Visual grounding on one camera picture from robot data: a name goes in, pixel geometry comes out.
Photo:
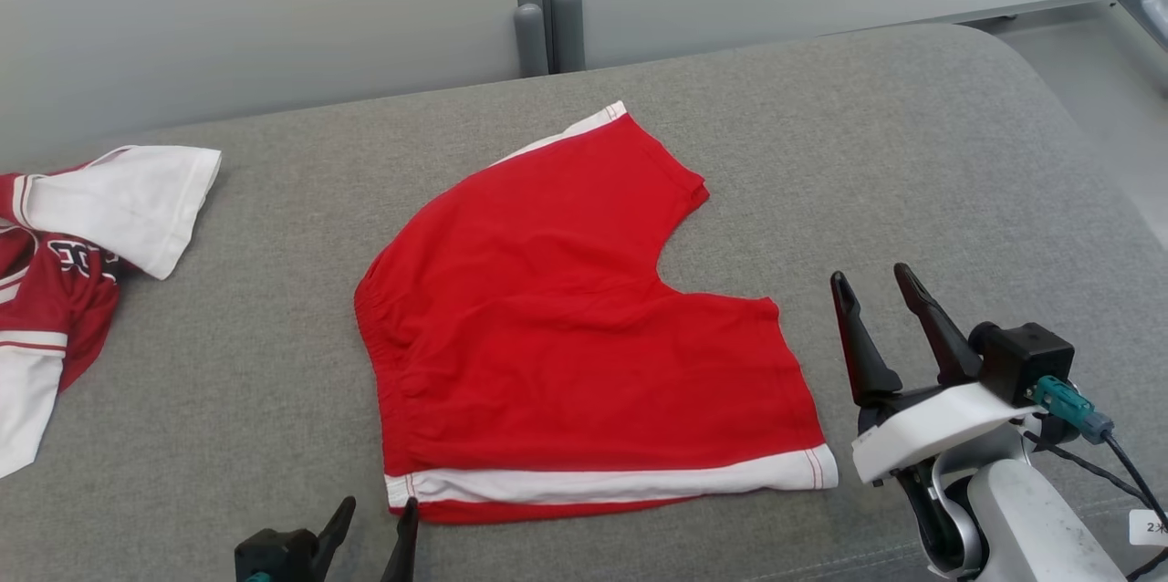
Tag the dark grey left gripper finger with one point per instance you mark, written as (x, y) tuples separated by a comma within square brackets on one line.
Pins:
[(333, 545), (403, 555)]

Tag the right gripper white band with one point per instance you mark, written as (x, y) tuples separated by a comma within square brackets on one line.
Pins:
[(931, 431)]

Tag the red shorts white trim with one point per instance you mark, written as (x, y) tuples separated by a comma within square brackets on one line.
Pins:
[(566, 336)]

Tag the red white basketball jersey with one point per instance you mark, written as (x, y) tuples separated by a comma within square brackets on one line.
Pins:
[(128, 199)]

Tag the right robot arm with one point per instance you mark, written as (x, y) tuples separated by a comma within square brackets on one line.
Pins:
[(1031, 518)]

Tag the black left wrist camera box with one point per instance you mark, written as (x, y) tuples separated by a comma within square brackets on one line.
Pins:
[(274, 555)]

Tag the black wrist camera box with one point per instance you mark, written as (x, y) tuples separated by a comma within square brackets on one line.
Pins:
[(1027, 358), (274, 555)]

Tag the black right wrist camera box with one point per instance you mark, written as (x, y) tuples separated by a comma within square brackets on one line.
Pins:
[(1027, 358)]

